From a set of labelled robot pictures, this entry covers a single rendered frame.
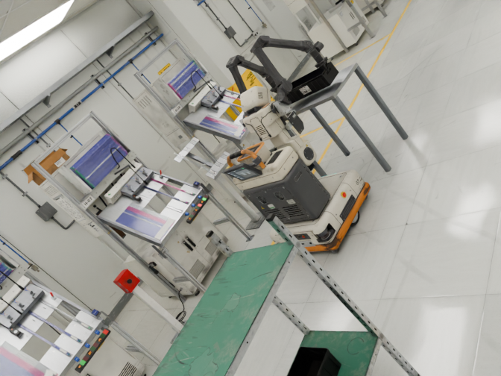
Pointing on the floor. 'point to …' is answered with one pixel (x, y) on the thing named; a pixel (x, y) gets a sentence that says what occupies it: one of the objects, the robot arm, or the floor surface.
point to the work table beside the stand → (346, 113)
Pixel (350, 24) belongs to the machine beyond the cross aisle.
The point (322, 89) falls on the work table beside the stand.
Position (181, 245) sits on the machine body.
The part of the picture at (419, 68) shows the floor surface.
